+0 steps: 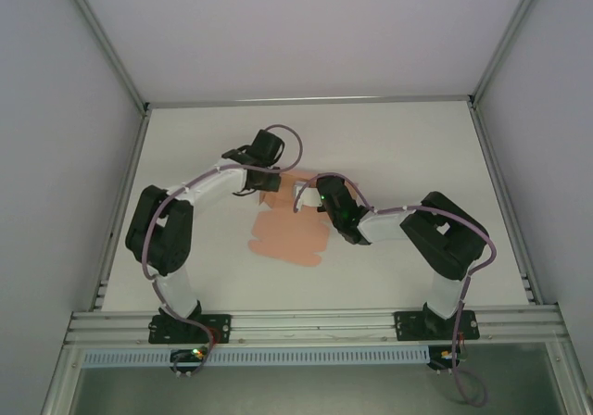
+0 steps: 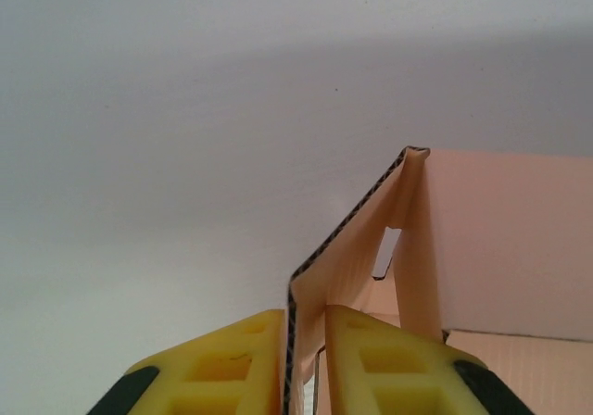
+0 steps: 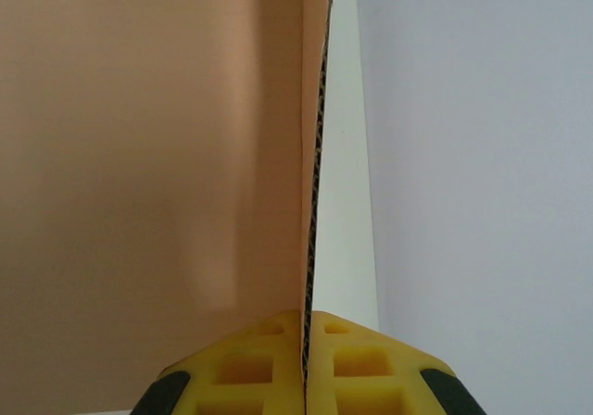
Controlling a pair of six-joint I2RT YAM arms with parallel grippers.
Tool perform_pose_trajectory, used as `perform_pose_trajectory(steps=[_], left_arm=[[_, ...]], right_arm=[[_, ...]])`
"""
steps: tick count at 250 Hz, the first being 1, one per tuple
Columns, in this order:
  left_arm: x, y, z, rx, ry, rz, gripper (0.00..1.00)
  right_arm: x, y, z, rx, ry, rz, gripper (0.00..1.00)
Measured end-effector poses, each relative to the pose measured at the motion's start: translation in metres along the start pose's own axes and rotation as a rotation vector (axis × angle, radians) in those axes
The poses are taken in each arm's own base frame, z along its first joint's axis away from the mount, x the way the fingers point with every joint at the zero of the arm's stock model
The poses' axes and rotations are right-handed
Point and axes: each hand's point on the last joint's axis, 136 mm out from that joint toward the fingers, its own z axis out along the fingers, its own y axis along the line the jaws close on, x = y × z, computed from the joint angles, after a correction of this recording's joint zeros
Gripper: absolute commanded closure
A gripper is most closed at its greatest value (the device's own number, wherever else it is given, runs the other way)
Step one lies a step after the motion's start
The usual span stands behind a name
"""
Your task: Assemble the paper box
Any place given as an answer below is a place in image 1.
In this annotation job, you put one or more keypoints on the peach orange cloth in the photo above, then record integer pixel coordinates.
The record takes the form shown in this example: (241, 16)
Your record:
(292, 239)

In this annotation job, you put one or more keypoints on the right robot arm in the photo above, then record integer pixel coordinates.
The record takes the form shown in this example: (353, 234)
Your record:
(384, 225)

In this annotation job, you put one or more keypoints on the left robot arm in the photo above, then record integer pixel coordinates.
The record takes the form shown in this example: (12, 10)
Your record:
(176, 290)

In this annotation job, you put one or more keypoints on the small controller board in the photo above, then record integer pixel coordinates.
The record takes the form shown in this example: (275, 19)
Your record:
(447, 357)
(190, 357)

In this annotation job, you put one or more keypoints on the grey metal sheet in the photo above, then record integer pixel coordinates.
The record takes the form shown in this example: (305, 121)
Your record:
(301, 389)

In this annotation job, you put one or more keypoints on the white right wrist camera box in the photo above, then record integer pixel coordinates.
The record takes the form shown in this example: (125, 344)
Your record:
(308, 197)

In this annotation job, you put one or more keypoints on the aluminium frame crossbar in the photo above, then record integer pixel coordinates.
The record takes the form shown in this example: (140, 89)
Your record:
(324, 100)

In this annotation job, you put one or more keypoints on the wide aluminium base rail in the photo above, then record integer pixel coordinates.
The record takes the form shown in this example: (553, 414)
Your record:
(315, 324)

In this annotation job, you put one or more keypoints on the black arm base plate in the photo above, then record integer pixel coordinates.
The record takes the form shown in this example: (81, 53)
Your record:
(407, 327)
(218, 329)

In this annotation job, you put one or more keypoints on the aluminium side rail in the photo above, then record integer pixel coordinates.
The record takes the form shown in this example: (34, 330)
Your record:
(121, 211)
(507, 202)

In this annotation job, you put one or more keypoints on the aluminium frame post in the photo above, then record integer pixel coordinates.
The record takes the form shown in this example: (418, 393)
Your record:
(505, 35)
(102, 40)

